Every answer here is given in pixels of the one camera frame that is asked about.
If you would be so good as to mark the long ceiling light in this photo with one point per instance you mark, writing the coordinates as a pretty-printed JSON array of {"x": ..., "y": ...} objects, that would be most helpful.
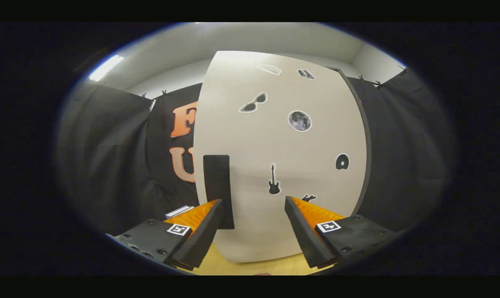
[{"x": 105, "y": 68}]

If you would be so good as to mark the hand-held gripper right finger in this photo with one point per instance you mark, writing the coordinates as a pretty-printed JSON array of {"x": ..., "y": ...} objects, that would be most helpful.
[{"x": 305, "y": 236}]

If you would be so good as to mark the white cabinet door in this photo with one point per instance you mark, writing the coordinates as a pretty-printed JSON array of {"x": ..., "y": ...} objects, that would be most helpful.
[{"x": 283, "y": 145}]

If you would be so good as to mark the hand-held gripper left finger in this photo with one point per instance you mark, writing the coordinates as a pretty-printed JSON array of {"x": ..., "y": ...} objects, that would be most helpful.
[{"x": 204, "y": 236}]

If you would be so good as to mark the black backdrop cloth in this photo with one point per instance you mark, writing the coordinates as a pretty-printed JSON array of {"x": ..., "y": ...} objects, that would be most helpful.
[{"x": 109, "y": 165}]

